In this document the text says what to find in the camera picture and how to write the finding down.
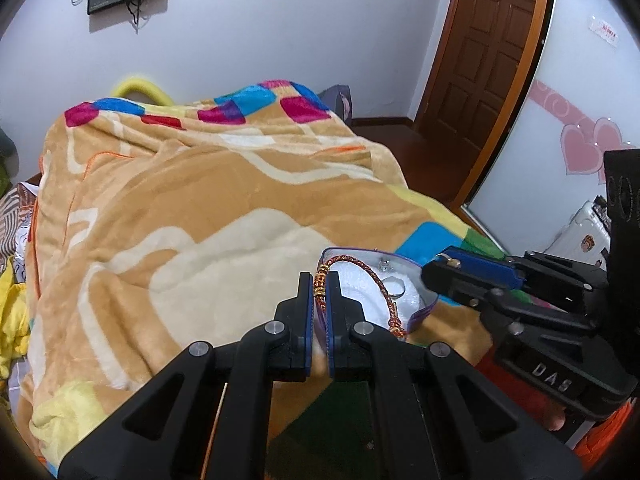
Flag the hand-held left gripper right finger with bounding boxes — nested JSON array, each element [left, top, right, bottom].
[[325, 271, 586, 480]]

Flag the black monitor cables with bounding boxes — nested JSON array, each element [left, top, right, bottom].
[[70, 0, 151, 35]]

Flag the brown wooden door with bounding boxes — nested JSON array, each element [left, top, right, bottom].
[[413, 0, 557, 210]]

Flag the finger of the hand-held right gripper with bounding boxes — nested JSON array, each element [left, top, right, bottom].
[[434, 246, 610, 307], [421, 259, 597, 335]]

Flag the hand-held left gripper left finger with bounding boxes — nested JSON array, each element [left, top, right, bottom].
[[57, 271, 317, 480]]

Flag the colourful patterned fleece blanket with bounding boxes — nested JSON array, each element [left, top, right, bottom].
[[27, 79, 506, 480]]

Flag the red and white wall sticker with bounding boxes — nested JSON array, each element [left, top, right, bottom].
[[587, 16, 621, 47]]

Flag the brown patterned cloth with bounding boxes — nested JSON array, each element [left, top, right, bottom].
[[0, 180, 42, 261]]

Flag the yellow cloth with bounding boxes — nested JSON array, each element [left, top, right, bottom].
[[0, 255, 35, 391]]

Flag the pink heart wall stickers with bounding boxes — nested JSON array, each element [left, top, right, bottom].
[[531, 80, 637, 186]]

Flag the red braided beaded bracelet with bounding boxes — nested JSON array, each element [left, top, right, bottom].
[[312, 255, 407, 342]]

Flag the yellow curved headboard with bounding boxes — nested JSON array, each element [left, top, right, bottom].
[[110, 76, 173, 107]]

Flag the white suitcase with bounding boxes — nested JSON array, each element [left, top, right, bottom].
[[541, 199, 613, 267]]

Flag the purple jewelry box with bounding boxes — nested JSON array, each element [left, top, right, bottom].
[[317, 246, 440, 335]]

